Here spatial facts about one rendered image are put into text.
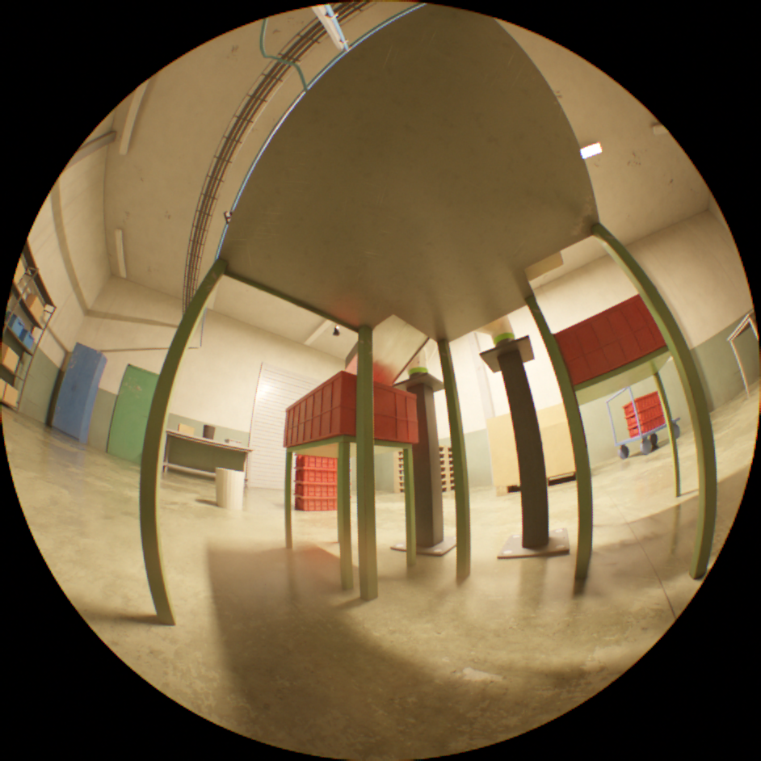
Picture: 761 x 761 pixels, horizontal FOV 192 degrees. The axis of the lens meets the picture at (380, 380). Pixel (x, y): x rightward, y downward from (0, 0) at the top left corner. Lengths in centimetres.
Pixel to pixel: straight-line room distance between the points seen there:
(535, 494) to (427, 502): 52
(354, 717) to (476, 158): 97
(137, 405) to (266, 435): 334
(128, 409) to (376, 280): 582
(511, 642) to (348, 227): 98
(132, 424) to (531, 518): 619
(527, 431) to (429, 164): 97
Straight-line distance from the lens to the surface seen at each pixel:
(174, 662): 56
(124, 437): 598
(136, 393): 605
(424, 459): 119
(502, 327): 121
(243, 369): 618
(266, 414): 594
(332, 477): 269
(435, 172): 55
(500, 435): 308
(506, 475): 306
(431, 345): 164
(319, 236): 61
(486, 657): 55
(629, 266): 72
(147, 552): 57
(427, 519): 121
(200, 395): 586
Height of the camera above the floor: 40
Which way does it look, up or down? 24 degrees up
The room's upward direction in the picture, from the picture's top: 2 degrees counter-clockwise
